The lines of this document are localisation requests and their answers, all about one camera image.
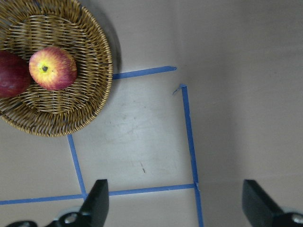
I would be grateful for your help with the dark red apple in basket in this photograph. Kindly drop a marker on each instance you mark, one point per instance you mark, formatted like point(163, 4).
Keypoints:
point(14, 75)

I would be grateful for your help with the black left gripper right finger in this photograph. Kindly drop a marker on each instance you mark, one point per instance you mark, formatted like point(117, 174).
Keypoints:
point(262, 211)

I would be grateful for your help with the round wicker basket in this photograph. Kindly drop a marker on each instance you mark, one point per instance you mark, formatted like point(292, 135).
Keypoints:
point(26, 26)

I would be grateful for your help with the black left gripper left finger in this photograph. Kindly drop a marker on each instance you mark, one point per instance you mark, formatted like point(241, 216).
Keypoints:
point(93, 212)

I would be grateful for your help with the red yellow apple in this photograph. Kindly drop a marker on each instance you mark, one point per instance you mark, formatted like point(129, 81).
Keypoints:
point(53, 68)

